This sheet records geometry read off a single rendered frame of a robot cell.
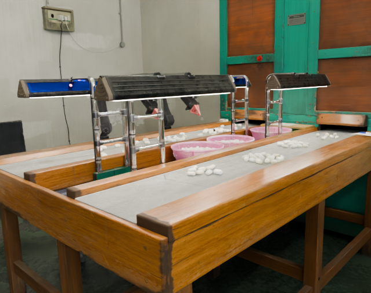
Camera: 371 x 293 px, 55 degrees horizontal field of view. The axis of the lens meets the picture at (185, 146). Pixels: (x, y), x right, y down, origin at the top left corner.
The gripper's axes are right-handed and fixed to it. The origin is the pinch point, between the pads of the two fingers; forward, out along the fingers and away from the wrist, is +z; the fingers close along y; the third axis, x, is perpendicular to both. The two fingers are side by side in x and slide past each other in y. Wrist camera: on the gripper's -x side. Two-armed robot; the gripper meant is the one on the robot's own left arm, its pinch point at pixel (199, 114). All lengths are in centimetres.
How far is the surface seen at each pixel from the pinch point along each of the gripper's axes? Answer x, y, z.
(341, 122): -51, 40, 66
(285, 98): -34, 46, 25
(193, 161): -37, -81, 57
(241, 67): -27, 46, -19
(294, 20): -78, 46, -5
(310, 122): -35, 45, 50
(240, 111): -3.5, 40.8, 5.9
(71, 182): -11, -120, 37
